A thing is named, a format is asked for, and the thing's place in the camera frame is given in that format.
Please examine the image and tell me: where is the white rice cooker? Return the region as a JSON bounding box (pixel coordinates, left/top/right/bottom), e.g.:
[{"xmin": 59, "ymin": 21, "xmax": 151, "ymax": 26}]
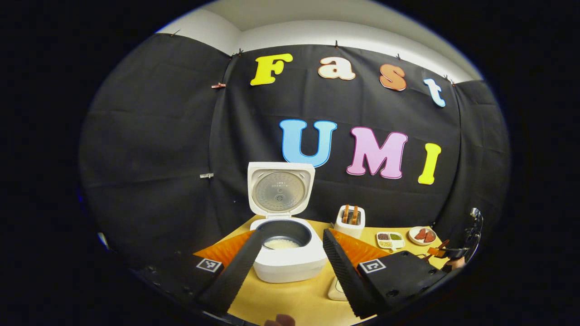
[{"xmin": 247, "ymin": 162, "xmax": 328, "ymax": 284}]

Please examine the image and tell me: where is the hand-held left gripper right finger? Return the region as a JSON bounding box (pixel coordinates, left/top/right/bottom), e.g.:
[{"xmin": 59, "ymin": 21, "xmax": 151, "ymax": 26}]
[{"xmin": 322, "ymin": 228, "xmax": 450, "ymax": 319}]

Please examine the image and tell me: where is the white toaster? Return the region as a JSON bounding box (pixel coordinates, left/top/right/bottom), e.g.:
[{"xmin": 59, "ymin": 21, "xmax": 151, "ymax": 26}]
[{"xmin": 333, "ymin": 205, "xmax": 366, "ymax": 240}]

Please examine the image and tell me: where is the black backdrop cloth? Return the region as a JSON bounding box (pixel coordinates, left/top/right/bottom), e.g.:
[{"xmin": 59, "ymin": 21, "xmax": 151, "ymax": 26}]
[{"xmin": 78, "ymin": 33, "xmax": 512, "ymax": 272}]

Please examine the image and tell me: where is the white divided bean dish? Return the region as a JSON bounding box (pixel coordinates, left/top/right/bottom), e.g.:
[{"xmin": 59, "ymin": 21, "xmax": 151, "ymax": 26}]
[{"xmin": 375, "ymin": 231, "xmax": 406, "ymax": 251}]

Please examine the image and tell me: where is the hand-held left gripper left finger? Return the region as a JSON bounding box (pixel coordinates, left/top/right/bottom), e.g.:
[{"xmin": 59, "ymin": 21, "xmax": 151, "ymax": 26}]
[{"xmin": 131, "ymin": 229, "xmax": 264, "ymax": 316}]

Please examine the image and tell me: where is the clear container of rice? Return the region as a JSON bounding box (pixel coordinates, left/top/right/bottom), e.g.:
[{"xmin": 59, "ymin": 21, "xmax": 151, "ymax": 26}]
[{"xmin": 327, "ymin": 276, "xmax": 349, "ymax": 302}]

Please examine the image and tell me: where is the white plate with meat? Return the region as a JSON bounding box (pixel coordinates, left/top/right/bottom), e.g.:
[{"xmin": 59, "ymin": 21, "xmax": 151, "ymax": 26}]
[{"xmin": 408, "ymin": 226, "xmax": 437, "ymax": 246}]

